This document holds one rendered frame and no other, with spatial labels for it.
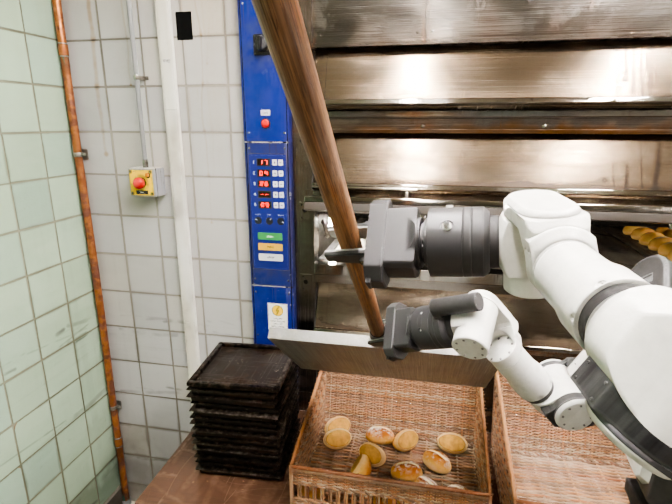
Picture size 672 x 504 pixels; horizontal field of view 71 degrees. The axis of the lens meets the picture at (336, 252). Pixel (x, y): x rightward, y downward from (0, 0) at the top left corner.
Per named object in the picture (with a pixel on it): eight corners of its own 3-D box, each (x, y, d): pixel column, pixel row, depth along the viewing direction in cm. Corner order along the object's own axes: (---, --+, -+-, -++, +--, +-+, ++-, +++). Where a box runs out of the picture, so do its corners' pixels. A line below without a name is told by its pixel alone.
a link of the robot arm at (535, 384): (484, 350, 97) (534, 404, 103) (500, 384, 87) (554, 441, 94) (528, 321, 94) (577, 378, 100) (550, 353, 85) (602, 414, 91)
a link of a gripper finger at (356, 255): (323, 248, 63) (367, 247, 62) (330, 258, 66) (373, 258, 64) (321, 259, 63) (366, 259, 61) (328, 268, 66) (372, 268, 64)
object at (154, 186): (141, 193, 174) (138, 166, 172) (166, 194, 173) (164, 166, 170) (129, 196, 167) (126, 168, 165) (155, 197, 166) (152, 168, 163)
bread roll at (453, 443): (466, 456, 155) (466, 456, 160) (468, 435, 158) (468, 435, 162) (435, 450, 158) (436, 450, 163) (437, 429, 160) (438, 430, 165)
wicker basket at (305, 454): (324, 414, 182) (324, 348, 175) (476, 432, 171) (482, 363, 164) (286, 512, 136) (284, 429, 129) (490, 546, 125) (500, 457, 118)
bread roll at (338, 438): (322, 430, 160) (319, 431, 165) (326, 451, 157) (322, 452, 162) (350, 425, 163) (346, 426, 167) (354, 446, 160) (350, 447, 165)
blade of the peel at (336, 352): (504, 359, 104) (504, 347, 105) (267, 338, 115) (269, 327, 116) (485, 387, 136) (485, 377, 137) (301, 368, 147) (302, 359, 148)
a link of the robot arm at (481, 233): (461, 301, 58) (564, 304, 54) (459, 217, 54) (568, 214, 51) (466, 267, 68) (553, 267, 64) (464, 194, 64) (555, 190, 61)
